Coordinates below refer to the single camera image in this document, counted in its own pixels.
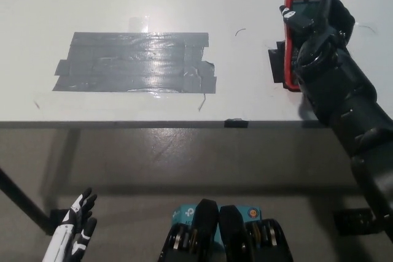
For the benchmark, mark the red multimeter with black stand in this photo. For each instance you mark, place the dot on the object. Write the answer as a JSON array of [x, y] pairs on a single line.
[[288, 59]]

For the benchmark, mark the grey duct tape patch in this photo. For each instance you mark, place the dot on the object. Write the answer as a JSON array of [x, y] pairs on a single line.
[[122, 65]]

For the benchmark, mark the black tape patch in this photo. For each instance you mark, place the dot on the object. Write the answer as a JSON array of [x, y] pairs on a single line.
[[277, 62]]

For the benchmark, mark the black table leg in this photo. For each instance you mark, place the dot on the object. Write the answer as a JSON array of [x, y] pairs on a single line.
[[24, 203]]

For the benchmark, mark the black right hand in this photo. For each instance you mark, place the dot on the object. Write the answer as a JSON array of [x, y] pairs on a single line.
[[334, 19]]

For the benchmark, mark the black and teal robot torso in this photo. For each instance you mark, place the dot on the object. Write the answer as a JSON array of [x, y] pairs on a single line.
[[230, 228]]

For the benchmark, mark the white and black left hand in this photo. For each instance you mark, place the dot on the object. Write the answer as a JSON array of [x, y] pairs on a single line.
[[73, 222]]

